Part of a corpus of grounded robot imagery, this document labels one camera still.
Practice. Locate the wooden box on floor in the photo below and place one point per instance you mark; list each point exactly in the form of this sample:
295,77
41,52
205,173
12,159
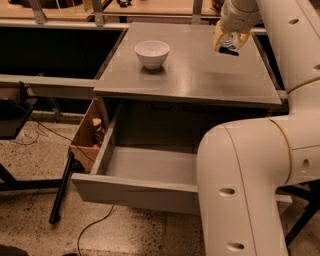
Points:
89,136

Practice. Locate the open grey top drawer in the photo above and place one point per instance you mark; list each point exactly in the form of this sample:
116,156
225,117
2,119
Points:
143,176

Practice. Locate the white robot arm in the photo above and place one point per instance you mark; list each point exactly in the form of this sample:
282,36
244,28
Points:
293,28

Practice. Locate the grey cabinet with top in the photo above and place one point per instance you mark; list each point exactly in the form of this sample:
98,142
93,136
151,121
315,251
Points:
171,108

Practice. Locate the dark blue rxbar wrapper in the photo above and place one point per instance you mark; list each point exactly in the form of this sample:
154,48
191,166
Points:
228,48

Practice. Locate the metal railing frame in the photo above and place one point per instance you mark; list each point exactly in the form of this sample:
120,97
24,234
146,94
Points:
96,13

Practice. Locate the white ceramic bowl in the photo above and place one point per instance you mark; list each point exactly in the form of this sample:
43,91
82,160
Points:
152,53

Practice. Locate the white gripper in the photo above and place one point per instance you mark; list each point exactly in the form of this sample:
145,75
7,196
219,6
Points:
237,18

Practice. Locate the black stand leg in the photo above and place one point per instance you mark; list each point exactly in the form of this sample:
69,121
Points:
54,216

